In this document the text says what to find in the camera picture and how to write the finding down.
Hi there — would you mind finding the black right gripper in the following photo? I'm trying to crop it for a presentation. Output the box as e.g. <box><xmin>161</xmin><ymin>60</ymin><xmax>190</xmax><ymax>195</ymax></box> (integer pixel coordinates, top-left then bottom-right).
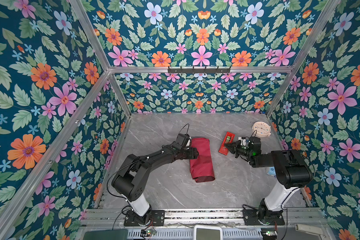
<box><xmin>224</xmin><ymin>140</ymin><xmax>253</xmax><ymax>159</ymax></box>

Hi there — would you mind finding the red tape dispenser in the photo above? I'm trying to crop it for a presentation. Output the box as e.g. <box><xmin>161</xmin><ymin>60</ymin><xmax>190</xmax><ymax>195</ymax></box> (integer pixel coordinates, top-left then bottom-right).
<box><xmin>218</xmin><ymin>132</ymin><xmax>235</xmax><ymax>156</ymax></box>

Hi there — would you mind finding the maroon wrapping paper sheet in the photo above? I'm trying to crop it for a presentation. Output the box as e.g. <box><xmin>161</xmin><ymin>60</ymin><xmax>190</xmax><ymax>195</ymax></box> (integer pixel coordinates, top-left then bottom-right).
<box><xmin>190</xmin><ymin>138</ymin><xmax>215</xmax><ymax>183</ymax></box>

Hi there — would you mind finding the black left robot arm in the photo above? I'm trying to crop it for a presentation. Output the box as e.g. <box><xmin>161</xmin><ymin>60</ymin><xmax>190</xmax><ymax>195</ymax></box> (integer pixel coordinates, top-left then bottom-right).
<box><xmin>111</xmin><ymin>133</ymin><xmax>199</xmax><ymax>226</ymax></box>

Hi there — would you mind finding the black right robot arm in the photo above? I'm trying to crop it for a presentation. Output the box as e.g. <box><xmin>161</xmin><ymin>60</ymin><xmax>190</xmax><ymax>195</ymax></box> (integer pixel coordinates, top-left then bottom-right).
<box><xmin>225</xmin><ymin>137</ymin><xmax>314</xmax><ymax>226</ymax></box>

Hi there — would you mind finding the white screen device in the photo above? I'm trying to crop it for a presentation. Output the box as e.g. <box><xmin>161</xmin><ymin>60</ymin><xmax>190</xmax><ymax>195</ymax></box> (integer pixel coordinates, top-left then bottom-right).
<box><xmin>193</xmin><ymin>225</ymin><xmax>223</xmax><ymax>240</ymax></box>

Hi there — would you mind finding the white power strip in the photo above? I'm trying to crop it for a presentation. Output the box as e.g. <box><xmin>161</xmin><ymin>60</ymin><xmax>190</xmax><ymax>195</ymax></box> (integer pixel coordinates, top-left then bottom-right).
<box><xmin>295</xmin><ymin>224</ymin><xmax>325</xmax><ymax>236</ymax></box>

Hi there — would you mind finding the dark green pad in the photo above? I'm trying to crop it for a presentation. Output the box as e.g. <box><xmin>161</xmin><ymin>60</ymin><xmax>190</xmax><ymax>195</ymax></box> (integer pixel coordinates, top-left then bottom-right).
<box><xmin>83</xmin><ymin>229</ymin><xmax>129</xmax><ymax>240</ymax></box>

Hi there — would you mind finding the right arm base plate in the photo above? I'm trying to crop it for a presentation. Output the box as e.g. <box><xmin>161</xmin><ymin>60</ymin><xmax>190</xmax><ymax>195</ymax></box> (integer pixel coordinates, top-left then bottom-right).
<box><xmin>242</xmin><ymin>209</ymin><xmax>286</xmax><ymax>226</ymax></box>

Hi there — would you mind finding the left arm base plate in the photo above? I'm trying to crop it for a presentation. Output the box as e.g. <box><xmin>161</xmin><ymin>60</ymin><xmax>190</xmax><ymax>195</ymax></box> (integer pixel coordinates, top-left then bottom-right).
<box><xmin>124</xmin><ymin>210</ymin><xmax>166</xmax><ymax>227</ymax></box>

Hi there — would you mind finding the black hook rail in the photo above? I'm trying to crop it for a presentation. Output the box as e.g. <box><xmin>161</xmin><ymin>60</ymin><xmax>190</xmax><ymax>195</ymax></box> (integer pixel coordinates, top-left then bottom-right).
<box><xmin>167</xmin><ymin>66</ymin><xmax>231</xmax><ymax>75</ymax></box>

